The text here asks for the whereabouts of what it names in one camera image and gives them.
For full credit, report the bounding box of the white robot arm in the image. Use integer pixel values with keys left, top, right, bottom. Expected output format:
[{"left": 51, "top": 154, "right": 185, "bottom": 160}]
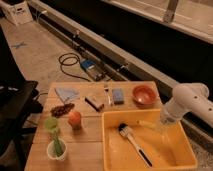
[{"left": 154, "top": 83, "right": 213, "bottom": 133}]

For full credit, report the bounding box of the yellow plastic tray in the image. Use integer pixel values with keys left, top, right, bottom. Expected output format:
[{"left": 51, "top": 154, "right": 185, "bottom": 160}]
[{"left": 102, "top": 109, "right": 198, "bottom": 171}]

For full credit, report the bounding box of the orange bowl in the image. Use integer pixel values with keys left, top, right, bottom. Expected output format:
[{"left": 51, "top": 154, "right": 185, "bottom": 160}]
[{"left": 132, "top": 85, "right": 157, "bottom": 105}]

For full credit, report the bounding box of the black white dish brush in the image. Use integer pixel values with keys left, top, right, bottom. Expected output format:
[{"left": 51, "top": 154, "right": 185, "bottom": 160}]
[{"left": 118, "top": 123, "right": 153, "bottom": 167}]

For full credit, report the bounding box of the blue sponge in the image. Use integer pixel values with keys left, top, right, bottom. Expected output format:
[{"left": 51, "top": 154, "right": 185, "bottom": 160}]
[{"left": 112, "top": 89, "right": 124, "bottom": 104}]

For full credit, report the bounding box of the brown block brush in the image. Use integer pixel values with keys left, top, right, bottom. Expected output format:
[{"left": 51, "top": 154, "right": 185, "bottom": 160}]
[{"left": 85, "top": 96, "right": 104, "bottom": 111}]

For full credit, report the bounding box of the red apple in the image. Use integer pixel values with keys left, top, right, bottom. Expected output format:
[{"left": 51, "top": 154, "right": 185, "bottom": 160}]
[{"left": 68, "top": 111, "right": 81, "bottom": 130}]

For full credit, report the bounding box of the blue power device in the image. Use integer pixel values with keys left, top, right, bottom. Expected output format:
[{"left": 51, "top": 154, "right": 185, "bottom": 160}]
[{"left": 80, "top": 59, "right": 105, "bottom": 81}]

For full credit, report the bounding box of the blue cloth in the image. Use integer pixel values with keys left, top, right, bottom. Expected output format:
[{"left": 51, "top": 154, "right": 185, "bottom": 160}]
[{"left": 55, "top": 87, "right": 79, "bottom": 103}]

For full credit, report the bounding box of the bunch of dark grapes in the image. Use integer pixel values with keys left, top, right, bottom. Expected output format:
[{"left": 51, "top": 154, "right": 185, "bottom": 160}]
[{"left": 51, "top": 103, "right": 74, "bottom": 117}]

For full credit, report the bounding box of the green toy vegetable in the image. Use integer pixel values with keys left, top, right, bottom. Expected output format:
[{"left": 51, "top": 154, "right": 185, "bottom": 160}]
[{"left": 44, "top": 117, "right": 60, "bottom": 148}]

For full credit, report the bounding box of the white cup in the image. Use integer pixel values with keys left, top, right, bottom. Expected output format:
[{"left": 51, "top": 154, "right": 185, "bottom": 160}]
[{"left": 46, "top": 139, "right": 67, "bottom": 161}]

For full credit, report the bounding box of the black chair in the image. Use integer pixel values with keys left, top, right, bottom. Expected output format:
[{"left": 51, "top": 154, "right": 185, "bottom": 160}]
[{"left": 0, "top": 81, "right": 43, "bottom": 169}]

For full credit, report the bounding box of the white cardboard box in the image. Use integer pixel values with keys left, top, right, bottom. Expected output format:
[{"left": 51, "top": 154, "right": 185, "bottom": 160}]
[{"left": 0, "top": 0, "right": 33, "bottom": 26}]

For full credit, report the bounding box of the black cable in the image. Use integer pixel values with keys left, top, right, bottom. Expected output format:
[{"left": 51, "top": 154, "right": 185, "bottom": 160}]
[{"left": 58, "top": 52, "right": 92, "bottom": 83}]

